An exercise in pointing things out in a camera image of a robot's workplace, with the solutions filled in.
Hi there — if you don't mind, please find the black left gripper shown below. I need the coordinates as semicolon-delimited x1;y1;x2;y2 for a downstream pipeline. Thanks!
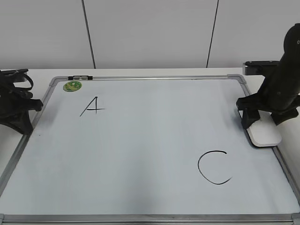
0;69;44;135

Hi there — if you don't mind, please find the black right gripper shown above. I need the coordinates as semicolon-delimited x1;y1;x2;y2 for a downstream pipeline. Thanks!
236;62;300;129

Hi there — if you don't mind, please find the white framed whiteboard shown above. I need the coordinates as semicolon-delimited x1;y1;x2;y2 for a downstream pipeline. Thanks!
0;75;300;224

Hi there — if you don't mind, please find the white rectangular board eraser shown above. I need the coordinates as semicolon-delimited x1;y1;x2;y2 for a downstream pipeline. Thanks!
242;111;282;148

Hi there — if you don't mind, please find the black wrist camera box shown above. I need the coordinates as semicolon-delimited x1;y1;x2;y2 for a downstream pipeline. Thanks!
243;60;279;76

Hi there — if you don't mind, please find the green round magnet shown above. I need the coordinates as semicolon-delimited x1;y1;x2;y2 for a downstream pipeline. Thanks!
63;81;82;92

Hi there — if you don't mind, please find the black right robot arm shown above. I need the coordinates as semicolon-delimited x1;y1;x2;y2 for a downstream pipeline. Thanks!
236;23;300;129

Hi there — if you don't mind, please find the black metal hanging clip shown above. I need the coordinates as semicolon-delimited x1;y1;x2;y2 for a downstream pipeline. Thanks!
68;75;93;81

